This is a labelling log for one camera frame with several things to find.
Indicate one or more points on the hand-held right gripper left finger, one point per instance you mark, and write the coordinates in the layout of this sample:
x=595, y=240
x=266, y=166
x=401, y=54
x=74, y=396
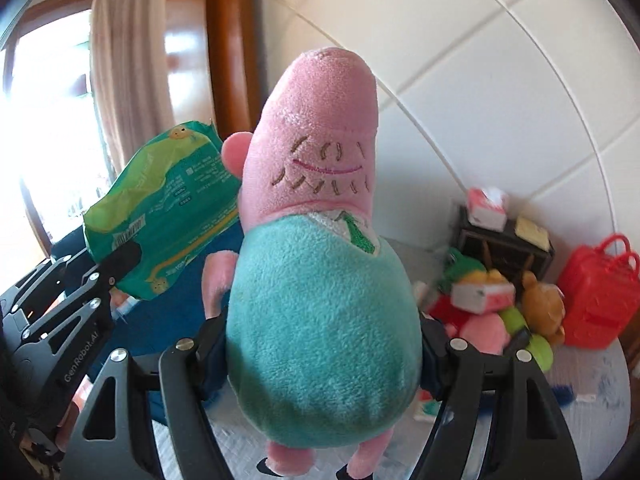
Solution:
x=190, y=375

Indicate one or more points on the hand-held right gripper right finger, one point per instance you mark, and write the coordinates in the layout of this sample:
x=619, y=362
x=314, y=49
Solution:
x=465, y=375

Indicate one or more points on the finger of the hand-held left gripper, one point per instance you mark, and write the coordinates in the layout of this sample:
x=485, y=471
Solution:
x=85, y=330
x=45, y=285

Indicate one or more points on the blue plastic storage bin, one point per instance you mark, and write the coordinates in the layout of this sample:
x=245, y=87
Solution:
x=170, y=310

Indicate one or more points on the blue bottle brush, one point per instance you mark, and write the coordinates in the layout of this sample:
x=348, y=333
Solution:
x=562, y=392

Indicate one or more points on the pink pig plush teal body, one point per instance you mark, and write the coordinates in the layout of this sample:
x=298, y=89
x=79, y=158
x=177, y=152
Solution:
x=320, y=310

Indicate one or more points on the green wet wipes pack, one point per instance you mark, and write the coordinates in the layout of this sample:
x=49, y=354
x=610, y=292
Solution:
x=165, y=200

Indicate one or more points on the pink plush toy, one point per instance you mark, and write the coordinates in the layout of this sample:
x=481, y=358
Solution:
x=480, y=332

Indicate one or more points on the orange green small carton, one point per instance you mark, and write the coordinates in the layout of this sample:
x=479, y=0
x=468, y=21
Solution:
x=426, y=406

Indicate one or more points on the red plush toy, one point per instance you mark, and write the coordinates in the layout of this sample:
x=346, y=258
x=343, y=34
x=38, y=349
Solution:
x=442, y=312

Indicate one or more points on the lime green plush toy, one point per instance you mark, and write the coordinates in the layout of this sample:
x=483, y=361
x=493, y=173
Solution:
x=540, y=352

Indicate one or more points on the small white red box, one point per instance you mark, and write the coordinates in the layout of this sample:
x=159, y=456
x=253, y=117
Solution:
x=482, y=297

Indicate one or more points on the brown teddy bear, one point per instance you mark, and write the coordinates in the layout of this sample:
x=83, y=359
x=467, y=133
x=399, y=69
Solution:
x=545, y=310

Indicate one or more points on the green frog plush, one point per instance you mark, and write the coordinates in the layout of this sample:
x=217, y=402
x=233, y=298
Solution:
x=462, y=265

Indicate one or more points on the light striped bed sheet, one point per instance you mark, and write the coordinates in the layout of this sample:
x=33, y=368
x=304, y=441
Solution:
x=575, y=435

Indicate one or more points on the black box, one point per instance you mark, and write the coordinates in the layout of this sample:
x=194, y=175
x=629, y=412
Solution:
x=505, y=255

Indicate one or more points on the window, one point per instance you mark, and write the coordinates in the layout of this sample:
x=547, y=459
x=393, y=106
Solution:
x=45, y=135

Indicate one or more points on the red toy suitcase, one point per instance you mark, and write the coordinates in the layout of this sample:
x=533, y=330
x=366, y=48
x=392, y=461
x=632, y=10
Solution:
x=595, y=300

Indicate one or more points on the yellow notepad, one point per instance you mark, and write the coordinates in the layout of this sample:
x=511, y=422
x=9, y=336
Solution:
x=532, y=232

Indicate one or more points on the pink tissue box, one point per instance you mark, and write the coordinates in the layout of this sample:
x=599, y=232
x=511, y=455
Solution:
x=487, y=210

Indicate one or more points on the beige curtain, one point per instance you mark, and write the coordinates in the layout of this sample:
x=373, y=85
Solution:
x=135, y=60

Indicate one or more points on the wooden wall column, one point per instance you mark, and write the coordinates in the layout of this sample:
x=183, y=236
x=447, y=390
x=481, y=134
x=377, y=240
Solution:
x=232, y=50

